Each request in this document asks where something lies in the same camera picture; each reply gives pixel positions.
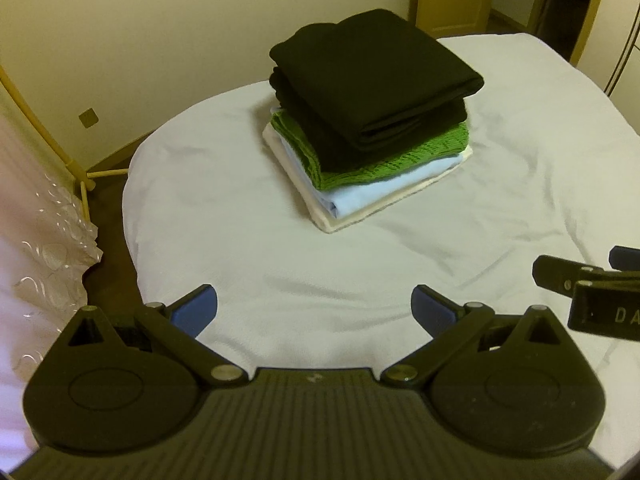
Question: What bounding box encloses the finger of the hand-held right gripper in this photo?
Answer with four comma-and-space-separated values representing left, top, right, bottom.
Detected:
608, 245, 640, 272
533, 254, 609, 294

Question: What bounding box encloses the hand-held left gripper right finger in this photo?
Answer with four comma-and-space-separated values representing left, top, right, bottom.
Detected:
382, 284, 591, 389

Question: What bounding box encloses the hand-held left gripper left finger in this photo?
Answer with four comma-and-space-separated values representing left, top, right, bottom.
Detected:
42, 284, 250, 389

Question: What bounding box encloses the black garment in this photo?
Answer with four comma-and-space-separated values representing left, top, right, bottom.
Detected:
269, 8, 486, 150
270, 72, 471, 173

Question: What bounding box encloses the white bed cover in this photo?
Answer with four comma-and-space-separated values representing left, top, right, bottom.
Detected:
121, 32, 640, 461

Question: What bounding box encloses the folded light blue garment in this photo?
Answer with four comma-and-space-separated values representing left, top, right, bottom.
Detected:
270, 105, 463, 219

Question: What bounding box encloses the folded white garment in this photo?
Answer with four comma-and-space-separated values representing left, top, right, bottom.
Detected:
262, 125, 474, 235

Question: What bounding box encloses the folded green knitted sweater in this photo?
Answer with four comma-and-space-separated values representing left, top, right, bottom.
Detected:
270, 110, 471, 192

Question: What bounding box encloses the clear bubble wrap sheet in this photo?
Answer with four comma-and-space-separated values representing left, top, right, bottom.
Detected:
10, 170, 104, 381

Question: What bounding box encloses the folded black garment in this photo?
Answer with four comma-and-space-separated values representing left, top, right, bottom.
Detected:
270, 72, 471, 173

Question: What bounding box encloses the beige panelled wardrobe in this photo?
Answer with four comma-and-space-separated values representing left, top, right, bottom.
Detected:
602, 0, 640, 137

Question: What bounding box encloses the yellow wooden frame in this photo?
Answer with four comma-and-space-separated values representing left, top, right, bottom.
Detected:
0, 64, 129, 224

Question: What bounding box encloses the wooden door frame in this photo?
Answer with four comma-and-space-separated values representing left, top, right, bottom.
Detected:
569, 0, 612, 69

